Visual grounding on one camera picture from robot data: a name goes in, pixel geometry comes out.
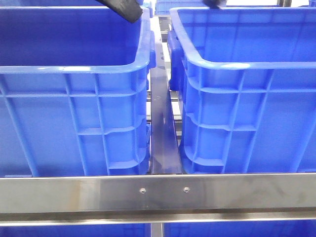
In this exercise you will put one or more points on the blue plastic bin right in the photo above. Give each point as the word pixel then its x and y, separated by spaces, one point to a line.
pixel 247 84

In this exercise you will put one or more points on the blue plastic bin left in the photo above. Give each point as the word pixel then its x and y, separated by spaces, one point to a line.
pixel 73 92

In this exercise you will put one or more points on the steel rack centre divider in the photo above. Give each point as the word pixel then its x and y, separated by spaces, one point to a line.
pixel 164 146

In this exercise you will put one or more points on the steel rack front rail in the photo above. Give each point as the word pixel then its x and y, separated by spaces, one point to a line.
pixel 157 198

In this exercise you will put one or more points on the blue plastic bin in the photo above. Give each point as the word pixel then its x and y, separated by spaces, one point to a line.
pixel 73 92
pixel 247 84

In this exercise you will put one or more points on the blue bin lower right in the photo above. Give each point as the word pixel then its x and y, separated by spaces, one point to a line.
pixel 294 228

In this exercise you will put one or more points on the blue bin far back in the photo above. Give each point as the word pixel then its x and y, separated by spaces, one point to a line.
pixel 163 7

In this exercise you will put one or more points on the blue bin lower left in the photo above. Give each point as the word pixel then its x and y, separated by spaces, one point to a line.
pixel 118 230

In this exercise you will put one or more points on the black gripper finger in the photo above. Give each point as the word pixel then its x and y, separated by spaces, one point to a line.
pixel 130 10
pixel 215 4

